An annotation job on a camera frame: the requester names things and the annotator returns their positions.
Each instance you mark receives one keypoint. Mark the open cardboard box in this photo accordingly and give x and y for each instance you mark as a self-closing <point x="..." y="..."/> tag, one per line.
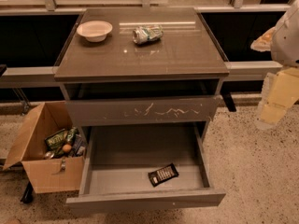
<point x="29" y="148"/>

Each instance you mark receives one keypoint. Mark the green can in box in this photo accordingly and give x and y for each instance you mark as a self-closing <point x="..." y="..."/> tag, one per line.
<point x="71" y="135"/>

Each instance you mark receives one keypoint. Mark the white paper bowl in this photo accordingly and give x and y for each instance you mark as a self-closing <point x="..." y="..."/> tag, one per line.
<point x="94" y="31"/>

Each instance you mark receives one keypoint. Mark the crushed green soda can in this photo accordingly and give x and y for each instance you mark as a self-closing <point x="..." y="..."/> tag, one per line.
<point x="147" y="33"/>

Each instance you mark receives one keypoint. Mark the green snack bag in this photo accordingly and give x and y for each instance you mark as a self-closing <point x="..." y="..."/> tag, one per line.
<point x="56" y="140"/>

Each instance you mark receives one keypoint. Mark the grey metal rail ledge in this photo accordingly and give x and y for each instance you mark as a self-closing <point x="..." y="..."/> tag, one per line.
<point x="41" y="77"/>

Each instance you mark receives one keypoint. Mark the open grey middle drawer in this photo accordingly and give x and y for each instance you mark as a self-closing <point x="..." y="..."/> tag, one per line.
<point x="119" y="158"/>

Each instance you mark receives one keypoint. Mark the closed scratched grey top drawer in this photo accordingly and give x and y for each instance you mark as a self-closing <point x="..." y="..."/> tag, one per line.
<point x="141" y="111"/>

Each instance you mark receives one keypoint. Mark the black rxbar chocolate bar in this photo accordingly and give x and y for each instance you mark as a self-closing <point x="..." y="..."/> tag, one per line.
<point x="162" y="175"/>

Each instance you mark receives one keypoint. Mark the black table leg foot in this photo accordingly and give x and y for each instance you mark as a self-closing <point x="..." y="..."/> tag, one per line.
<point x="27" y="196"/>

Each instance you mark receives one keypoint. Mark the blue snack packet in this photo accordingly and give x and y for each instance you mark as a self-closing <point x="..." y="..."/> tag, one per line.
<point x="78" y="147"/>

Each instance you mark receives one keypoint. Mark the orange round fruit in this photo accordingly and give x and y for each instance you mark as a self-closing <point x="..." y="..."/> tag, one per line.
<point x="67" y="148"/>

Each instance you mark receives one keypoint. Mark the grey drawer cabinet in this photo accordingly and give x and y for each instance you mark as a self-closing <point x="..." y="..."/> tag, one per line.
<point x="184" y="62"/>

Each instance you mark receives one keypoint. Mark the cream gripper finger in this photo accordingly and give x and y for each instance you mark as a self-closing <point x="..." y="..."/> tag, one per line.
<point x="264" y="41"/>
<point x="283" y="95"/>

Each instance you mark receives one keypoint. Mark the silver can in box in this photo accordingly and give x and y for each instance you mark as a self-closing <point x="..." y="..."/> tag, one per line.
<point x="49" y="155"/>

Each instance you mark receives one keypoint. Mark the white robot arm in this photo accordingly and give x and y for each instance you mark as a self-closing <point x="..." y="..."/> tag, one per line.
<point x="285" y="40"/>

